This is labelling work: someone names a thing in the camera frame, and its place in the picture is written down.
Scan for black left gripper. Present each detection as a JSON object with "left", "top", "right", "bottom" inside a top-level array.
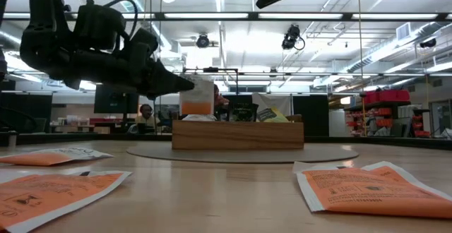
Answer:
[{"left": 65, "top": 49, "right": 195, "bottom": 99}]

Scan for yellow lemon tea packet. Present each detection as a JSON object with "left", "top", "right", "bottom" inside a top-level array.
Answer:
[{"left": 256, "top": 106, "right": 290, "bottom": 124}]

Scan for wooden tea organizer box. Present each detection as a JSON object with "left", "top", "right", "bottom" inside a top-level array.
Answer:
[{"left": 172, "top": 114, "right": 305, "bottom": 152}]

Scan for person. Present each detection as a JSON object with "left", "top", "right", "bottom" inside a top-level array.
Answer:
[
  {"left": 213, "top": 83, "right": 230, "bottom": 116},
  {"left": 135, "top": 103, "right": 162, "bottom": 128}
]

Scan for black monitor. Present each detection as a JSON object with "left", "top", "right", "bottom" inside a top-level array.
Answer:
[{"left": 93, "top": 84, "right": 141, "bottom": 114}]

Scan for round black ceiling device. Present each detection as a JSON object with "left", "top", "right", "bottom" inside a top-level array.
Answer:
[{"left": 195, "top": 33, "right": 211, "bottom": 49}]

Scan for round grey table mat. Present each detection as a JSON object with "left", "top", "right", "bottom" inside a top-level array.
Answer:
[{"left": 126, "top": 143, "right": 360, "bottom": 165}]

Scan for white cloth panel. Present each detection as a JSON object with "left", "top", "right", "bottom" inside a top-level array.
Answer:
[{"left": 251, "top": 92, "right": 292, "bottom": 116}]

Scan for black divider panel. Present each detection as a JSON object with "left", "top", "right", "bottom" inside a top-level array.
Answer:
[
  {"left": 0, "top": 91, "right": 53, "bottom": 135},
  {"left": 292, "top": 94, "right": 330, "bottom": 138}
]

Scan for red storage bins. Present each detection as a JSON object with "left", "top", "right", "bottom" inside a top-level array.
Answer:
[{"left": 363, "top": 89, "right": 411, "bottom": 103}]

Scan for small black ceiling device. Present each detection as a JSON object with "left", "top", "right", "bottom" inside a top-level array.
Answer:
[{"left": 419, "top": 37, "right": 437, "bottom": 49}]

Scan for storage shelf rack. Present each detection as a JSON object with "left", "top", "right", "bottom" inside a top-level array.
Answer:
[{"left": 344, "top": 89, "right": 437, "bottom": 138}]

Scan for black overhead frame bar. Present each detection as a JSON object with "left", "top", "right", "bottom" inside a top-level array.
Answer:
[{"left": 0, "top": 11, "right": 452, "bottom": 22}]

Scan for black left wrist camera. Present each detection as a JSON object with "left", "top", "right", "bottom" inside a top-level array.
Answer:
[{"left": 129, "top": 27, "right": 159, "bottom": 64}]

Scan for black overhead camera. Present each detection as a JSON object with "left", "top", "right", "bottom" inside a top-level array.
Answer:
[{"left": 281, "top": 23, "right": 305, "bottom": 51}]

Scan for black background station frame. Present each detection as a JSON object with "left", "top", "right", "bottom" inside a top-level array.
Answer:
[{"left": 182, "top": 66, "right": 239, "bottom": 121}]

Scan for black table rail frame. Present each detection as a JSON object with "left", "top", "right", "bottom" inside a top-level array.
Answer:
[{"left": 0, "top": 131, "right": 452, "bottom": 151}]

